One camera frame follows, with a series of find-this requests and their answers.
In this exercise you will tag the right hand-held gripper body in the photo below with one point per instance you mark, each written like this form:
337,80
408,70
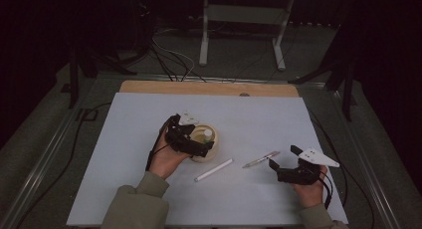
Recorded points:
300,176

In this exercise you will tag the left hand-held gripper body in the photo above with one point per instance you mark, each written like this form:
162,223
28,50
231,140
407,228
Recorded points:
184,141

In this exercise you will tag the cream ribbed pen holder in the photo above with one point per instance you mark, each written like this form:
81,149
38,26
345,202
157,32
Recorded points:
209,154

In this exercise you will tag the clear silver pen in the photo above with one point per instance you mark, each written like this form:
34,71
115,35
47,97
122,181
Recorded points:
260,159

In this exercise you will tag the white pen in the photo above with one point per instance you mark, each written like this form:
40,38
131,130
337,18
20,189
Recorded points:
214,170

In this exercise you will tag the person's right hand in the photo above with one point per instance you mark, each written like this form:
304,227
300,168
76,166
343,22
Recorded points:
308,194

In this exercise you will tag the person's left hand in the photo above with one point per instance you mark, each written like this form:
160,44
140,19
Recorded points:
166,162

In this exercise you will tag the wooden table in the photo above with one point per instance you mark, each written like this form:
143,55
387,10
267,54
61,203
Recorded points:
185,88

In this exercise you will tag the white table sheet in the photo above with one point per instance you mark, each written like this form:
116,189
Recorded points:
232,199

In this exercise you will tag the black tripod stand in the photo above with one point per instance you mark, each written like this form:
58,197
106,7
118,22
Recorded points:
73,83
347,89

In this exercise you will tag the dark equipment rack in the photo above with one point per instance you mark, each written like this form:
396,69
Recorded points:
139,20

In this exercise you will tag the white metal stand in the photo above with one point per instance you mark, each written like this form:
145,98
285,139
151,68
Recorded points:
245,14

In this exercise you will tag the metal floor rail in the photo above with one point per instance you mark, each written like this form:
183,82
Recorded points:
43,169
368,176

